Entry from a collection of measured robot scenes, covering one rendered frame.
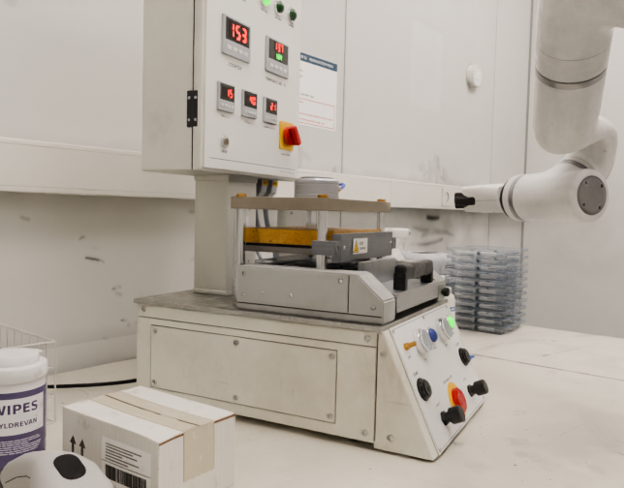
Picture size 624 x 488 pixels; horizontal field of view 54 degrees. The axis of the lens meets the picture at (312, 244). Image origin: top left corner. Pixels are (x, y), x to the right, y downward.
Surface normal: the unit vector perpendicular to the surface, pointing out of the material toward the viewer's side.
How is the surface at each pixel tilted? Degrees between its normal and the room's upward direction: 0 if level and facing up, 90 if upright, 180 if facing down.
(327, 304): 90
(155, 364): 90
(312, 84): 90
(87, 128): 90
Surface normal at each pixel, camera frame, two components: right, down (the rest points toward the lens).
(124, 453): -0.57, 0.00
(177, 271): 0.78, 0.05
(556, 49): -0.61, 0.70
